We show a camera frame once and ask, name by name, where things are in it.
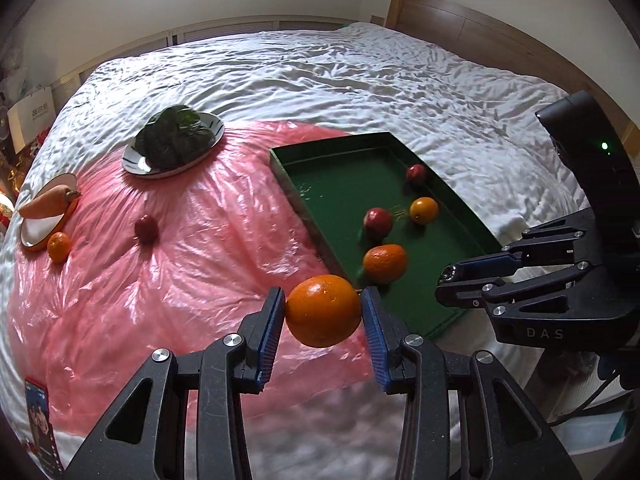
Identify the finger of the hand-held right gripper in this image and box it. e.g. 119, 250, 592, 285
434, 262, 601, 320
452, 209, 599, 275

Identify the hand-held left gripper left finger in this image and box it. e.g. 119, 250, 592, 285
60, 287, 287, 480

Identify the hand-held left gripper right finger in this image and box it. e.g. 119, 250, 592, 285
360, 287, 583, 480

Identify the orange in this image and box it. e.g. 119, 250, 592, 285
409, 196, 440, 225
362, 243, 408, 284
47, 231, 72, 264
285, 274, 362, 348

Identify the green tray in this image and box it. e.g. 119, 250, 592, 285
269, 131, 503, 341

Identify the pink plastic sheet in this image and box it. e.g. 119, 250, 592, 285
10, 120, 471, 436

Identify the white plate with dark rim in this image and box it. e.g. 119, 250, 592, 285
122, 112, 225, 179

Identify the leafy green vegetable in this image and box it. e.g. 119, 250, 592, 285
136, 104, 213, 168

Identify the bed with white sheet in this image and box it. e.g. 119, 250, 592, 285
0, 22, 601, 480

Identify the wooden headboard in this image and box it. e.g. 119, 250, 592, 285
385, 0, 640, 161

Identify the smartphone with lit screen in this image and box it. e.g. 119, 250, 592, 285
24, 379, 65, 478

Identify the white plate with orange rim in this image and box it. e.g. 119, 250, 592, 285
20, 172, 81, 251

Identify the carrot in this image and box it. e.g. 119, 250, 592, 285
18, 185, 82, 220

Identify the white cardboard box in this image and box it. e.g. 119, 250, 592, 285
7, 87, 56, 153

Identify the black cable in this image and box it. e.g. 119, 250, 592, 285
550, 375, 631, 428

